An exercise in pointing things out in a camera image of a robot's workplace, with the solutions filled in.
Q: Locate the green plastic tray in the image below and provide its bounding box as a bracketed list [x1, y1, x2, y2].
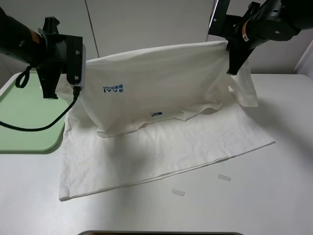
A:
[0, 71, 68, 153]

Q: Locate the black left camera cable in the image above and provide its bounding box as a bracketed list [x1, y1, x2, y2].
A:
[0, 66, 81, 132]

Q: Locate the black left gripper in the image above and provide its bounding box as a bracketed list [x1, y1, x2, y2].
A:
[31, 17, 68, 99]

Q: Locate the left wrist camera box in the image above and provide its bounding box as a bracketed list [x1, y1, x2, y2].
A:
[63, 35, 86, 88]

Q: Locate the white short sleeve t-shirt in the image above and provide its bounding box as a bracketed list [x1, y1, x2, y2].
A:
[59, 41, 274, 201]

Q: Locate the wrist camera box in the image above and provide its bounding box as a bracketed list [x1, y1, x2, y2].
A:
[63, 35, 86, 88]
[208, 0, 242, 40]

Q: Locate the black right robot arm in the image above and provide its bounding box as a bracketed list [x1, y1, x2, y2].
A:
[227, 0, 313, 75]

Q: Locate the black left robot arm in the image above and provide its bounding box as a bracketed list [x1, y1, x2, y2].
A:
[0, 9, 67, 99]

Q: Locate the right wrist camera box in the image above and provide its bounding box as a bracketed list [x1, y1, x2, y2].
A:
[208, 0, 242, 40]

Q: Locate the white tape strip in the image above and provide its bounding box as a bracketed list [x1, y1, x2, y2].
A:
[171, 189, 185, 196]
[218, 174, 231, 181]

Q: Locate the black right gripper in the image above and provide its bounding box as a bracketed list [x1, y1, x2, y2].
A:
[226, 0, 301, 75]

